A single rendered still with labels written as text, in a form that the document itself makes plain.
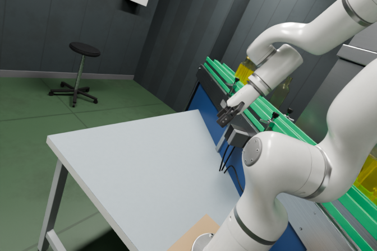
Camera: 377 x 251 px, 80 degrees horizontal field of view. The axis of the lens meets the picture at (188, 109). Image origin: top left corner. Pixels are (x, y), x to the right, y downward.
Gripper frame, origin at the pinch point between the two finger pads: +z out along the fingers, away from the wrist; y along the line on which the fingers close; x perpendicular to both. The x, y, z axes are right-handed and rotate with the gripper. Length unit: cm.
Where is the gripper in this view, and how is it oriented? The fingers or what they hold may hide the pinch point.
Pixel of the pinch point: (221, 119)
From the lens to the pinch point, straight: 79.1
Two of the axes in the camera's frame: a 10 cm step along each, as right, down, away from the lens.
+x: 7.0, 7.1, 0.5
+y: -1.3, 2.0, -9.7
